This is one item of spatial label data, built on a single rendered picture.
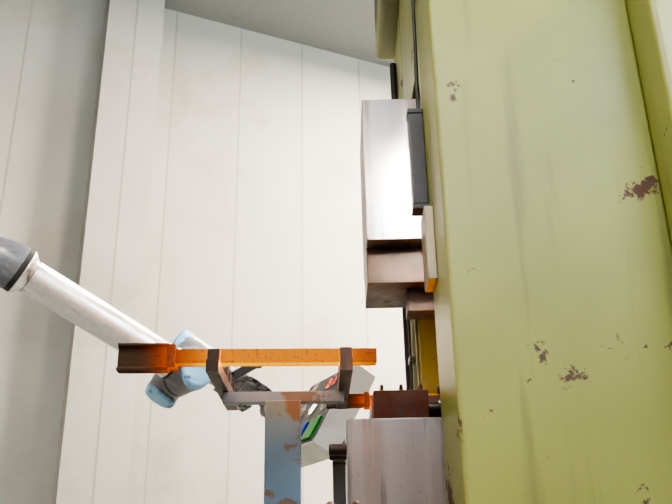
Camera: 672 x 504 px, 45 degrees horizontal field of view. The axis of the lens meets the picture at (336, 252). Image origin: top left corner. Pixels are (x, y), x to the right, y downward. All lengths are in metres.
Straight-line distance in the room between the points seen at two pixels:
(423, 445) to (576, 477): 0.37
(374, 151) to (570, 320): 0.75
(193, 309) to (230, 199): 0.69
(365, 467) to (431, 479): 0.14
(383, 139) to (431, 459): 0.82
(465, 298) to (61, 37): 3.61
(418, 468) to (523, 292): 0.44
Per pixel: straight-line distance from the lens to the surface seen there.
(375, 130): 2.10
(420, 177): 1.88
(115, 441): 3.88
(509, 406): 1.51
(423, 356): 2.20
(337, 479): 2.51
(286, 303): 4.45
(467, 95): 1.75
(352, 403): 1.97
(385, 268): 1.99
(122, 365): 1.34
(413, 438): 1.74
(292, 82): 5.10
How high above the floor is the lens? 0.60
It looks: 22 degrees up
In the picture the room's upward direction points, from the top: 1 degrees counter-clockwise
